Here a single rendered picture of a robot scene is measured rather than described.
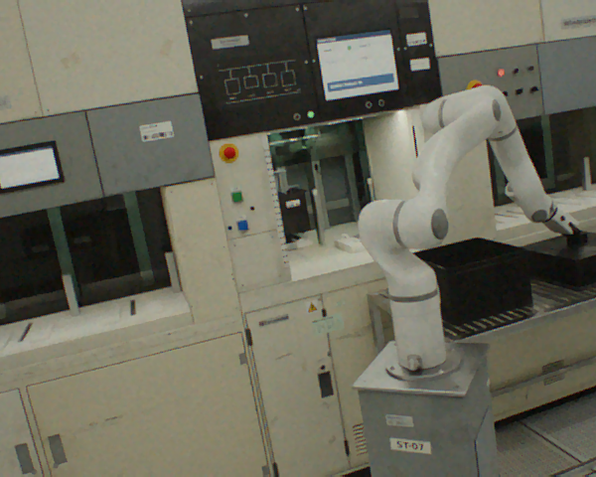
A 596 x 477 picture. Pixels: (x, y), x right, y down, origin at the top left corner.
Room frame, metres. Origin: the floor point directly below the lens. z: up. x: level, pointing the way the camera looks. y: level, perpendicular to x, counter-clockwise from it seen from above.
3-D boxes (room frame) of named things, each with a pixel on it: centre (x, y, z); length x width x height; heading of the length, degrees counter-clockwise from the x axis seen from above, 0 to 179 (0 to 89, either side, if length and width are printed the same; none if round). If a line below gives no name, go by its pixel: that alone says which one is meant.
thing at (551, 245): (1.89, -0.91, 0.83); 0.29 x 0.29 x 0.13; 18
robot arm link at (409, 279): (1.42, -0.23, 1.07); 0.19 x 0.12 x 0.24; 42
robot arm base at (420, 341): (1.39, -0.25, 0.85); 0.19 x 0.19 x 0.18
